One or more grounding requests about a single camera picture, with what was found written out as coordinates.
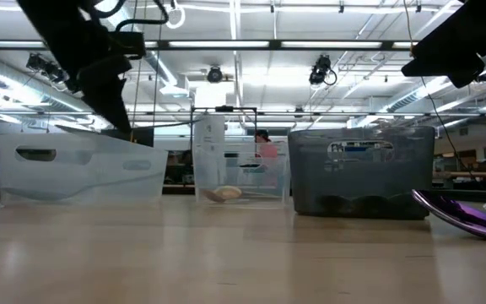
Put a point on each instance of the dark grey plastic bin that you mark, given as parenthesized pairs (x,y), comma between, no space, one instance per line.
(310,177)

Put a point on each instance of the black overhead camera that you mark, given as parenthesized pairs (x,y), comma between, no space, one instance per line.
(321,69)

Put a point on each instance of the clear plastic bin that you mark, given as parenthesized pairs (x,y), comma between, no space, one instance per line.
(209,169)

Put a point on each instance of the white pillar sign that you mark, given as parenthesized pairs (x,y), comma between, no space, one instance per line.
(209,128)

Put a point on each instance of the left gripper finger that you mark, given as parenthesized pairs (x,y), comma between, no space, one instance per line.
(108,93)

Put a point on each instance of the black aluminium rig frame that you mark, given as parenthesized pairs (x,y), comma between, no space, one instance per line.
(274,44)

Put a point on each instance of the black monitor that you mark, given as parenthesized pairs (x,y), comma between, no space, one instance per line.
(142,137)

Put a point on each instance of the wooden workbench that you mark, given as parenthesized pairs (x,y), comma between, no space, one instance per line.
(479,174)

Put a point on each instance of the black ceiling-mounted camera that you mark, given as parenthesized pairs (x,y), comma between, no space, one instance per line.
(44,67)

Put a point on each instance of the person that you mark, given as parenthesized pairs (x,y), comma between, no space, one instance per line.
(266,152)

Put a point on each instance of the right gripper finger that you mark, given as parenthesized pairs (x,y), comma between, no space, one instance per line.
(449,59)

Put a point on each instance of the silver ventilation duct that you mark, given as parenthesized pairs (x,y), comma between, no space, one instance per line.
(15,90)

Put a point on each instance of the frosted white plastic bin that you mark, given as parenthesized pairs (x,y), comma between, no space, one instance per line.
(78,181)

